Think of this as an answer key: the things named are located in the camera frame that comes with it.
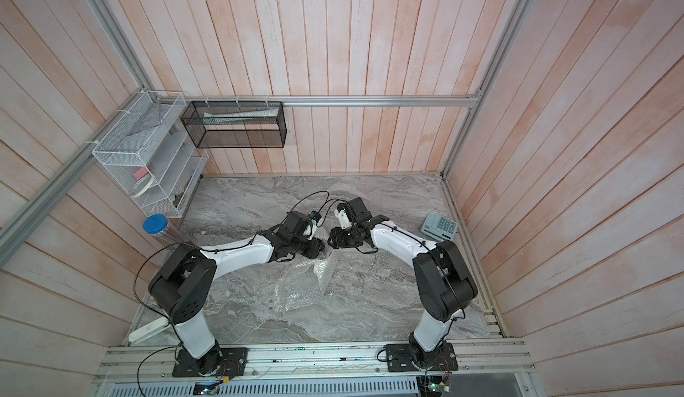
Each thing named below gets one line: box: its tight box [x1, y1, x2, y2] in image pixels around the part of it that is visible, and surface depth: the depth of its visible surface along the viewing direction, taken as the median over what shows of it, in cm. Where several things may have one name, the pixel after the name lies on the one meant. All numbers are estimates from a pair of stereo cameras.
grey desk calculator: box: [420, 211, 458, 242], surface depth 103 cm
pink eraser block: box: [133, 166, 149, 180], surface depth 84 cm
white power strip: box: [128, 315, 170, 344], surface depth 78 cm
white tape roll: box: [130, 174, 155, 199], surface depth 81 cm
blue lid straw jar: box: [142, 213, 186, 249], surface depth 83 cm
